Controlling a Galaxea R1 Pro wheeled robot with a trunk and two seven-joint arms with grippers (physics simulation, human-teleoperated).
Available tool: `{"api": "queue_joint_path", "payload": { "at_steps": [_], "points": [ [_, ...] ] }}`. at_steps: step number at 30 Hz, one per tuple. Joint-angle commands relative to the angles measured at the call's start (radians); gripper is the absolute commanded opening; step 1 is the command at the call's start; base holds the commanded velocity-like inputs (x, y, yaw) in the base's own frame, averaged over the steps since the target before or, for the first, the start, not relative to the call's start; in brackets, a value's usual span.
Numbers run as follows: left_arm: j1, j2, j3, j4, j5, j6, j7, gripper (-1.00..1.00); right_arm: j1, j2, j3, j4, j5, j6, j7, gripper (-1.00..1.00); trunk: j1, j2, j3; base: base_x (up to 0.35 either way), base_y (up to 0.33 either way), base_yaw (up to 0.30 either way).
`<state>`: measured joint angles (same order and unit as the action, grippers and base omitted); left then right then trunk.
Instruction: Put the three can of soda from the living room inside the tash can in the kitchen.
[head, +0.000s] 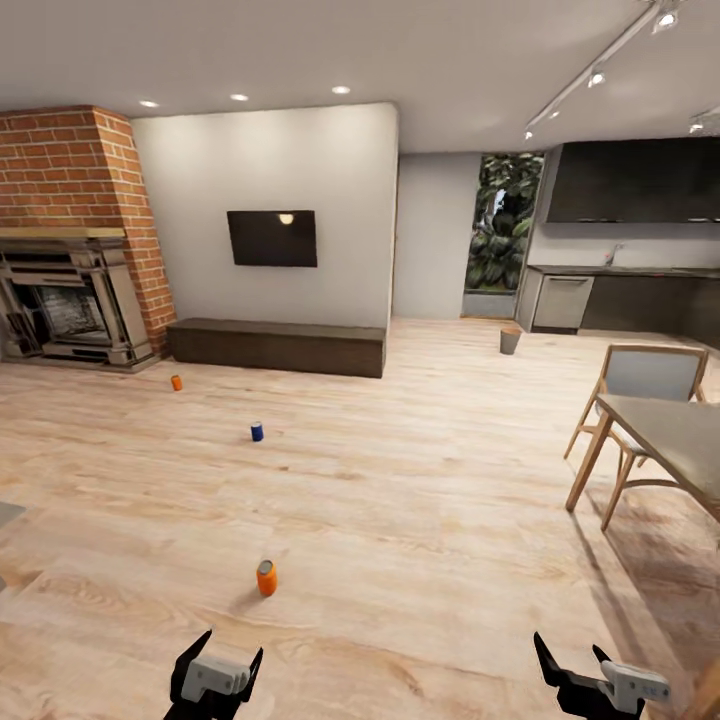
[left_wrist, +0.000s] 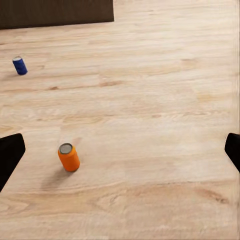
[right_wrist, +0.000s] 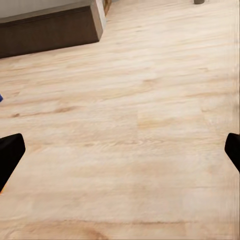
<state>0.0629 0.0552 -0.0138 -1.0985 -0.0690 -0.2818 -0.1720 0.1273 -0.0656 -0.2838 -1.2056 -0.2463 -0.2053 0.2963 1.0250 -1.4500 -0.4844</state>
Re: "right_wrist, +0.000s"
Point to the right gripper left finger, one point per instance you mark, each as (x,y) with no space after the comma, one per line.
(12,149)

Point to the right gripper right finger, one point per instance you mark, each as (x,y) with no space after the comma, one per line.
(232,148)

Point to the cabinet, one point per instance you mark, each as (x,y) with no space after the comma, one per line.
(58,27)

